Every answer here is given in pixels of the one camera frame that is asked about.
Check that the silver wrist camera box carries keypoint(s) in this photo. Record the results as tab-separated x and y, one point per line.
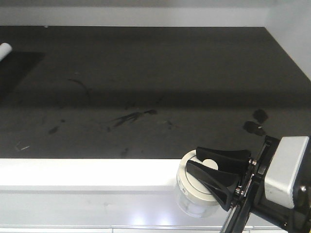
283	170

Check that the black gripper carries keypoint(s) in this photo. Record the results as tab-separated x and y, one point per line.
223	182

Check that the white tube in hood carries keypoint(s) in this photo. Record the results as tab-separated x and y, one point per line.
5	49

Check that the glass jar with white lid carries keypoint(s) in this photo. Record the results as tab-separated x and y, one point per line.
191	196

